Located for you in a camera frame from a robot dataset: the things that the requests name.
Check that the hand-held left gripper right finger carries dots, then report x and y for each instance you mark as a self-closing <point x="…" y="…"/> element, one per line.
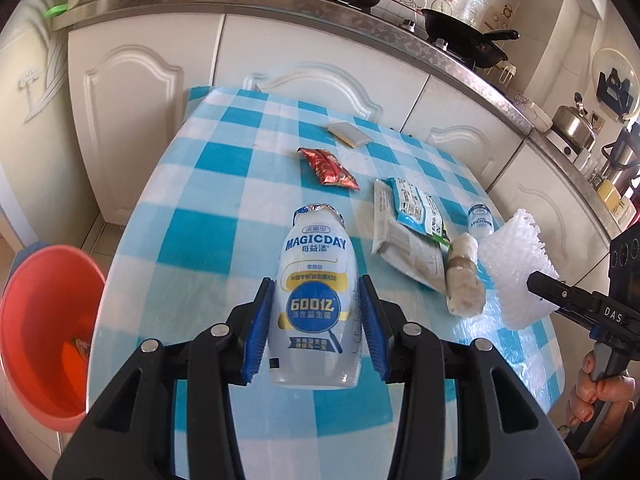
<point x="372" y="325"/>

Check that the small printed wrapper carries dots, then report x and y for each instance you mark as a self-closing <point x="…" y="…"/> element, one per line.
<point x="81" y="347"/>

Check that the white foam fruit net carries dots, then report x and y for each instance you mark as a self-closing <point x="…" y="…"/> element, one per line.
<point x="515" y="265"/>

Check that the person's right hand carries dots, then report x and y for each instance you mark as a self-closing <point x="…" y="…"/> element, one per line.
<point x="595" y="395"/>

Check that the white drink bottle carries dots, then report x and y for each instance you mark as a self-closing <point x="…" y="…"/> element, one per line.
<point x="480" y="219"/>
<point x="315" y="270"/>

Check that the white cabinet door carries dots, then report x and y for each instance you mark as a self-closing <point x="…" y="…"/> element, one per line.
<point x="300" y="45"/>
<point x="135" y="125"/>
<point x="465" y="110"/>
<point x="545" y="195"/>

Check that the lidded steel pot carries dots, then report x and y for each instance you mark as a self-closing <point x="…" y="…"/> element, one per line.
<point x="575" y="125"/>

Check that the black frying pan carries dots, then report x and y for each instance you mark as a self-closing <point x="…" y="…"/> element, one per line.
<point x="460" y="35"/>

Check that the floral white dish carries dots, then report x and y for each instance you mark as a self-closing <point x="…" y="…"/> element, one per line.
<point x="532" y="110"/>

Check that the white fridge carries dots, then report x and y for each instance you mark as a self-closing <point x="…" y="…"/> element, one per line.
<point x="30" y="135"/>

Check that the blue white packet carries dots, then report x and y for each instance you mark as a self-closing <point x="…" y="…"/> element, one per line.
<point x="417" y="205"/>

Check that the steel countertop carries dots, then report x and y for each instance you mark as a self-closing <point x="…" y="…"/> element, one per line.
<point x="200" y="2"/>

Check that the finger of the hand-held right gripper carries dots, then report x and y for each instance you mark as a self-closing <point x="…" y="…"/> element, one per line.
<point x="555" y="287"/>

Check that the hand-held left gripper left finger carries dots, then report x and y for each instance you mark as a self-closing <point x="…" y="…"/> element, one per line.
<point x="257" y="325"/>

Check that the glass pot lid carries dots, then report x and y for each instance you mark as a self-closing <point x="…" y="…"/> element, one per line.
<point x="607" y="62"/>

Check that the green plastic item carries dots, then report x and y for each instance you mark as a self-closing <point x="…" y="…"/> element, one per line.
<point x="57" y="10"/>

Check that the orange plastic bucket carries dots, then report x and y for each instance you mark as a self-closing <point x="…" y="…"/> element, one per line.
<point x="45" y="300"/>

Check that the black thermos flask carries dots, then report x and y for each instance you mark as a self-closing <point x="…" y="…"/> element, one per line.
<point x="622" y="155"/>

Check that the white induction cooker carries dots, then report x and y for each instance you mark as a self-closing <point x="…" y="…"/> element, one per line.
<point x="567" y="147"/>

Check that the white printed packet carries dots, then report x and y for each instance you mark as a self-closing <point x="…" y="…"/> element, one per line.
<point x="400" y="255"/>

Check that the yellow container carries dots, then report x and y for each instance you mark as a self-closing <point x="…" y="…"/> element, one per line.
<point x="612" y="195"/>

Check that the beige banded roll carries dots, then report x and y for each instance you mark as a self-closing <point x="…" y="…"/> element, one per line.
<point x="462" y="285"/>

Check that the square sponge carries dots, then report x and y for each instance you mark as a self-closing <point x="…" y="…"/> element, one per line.
<point x="350" y="134"/>

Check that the blue white checked tablecloth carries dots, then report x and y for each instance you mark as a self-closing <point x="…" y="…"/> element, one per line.
<point x="220" y="200"/>

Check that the red foil packet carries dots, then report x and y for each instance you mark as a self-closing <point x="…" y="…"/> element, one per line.
<point x="327" y="167"/>

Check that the gas stove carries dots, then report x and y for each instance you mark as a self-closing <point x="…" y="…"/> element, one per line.
<point x="380" y="10"/>

